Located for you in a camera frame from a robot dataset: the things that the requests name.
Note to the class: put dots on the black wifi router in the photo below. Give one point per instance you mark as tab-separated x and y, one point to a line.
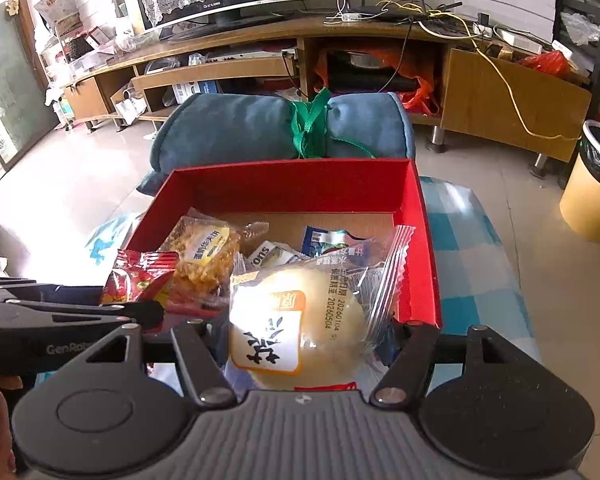
397	12

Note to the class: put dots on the yellow waffle snack packet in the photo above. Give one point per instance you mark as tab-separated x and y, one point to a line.
206	248

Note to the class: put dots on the wooden TV cabinet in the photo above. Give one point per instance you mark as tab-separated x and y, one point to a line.
478	87

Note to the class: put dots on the yellow trash bin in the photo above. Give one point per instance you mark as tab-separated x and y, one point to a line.
580	202

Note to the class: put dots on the rolled blue cushion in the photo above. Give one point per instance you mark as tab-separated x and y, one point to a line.
220	128

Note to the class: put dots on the red plastic bag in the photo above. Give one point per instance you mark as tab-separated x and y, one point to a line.
552	63

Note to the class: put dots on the blue checkered tablecloth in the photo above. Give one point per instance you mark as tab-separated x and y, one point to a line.
477	283

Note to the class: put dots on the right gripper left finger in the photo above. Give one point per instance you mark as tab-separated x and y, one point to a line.
200	377

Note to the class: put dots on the blue coconut chips packet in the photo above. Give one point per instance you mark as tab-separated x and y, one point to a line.
317	241

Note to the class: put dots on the round bun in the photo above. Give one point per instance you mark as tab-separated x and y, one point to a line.
316	323

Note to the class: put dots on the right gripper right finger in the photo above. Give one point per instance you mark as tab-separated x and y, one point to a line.
408	350

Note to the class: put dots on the red cardboard box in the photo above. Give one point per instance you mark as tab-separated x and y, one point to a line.
365	197

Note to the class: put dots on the white blue box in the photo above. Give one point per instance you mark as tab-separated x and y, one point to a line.
184	91

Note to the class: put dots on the orange bag in cabinet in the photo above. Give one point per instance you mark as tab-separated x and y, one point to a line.
410	74

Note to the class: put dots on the white green kaprons packet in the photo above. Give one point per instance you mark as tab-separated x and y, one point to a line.
274	254

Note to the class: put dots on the red orange snack packet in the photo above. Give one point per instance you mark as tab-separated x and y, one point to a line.
150	276

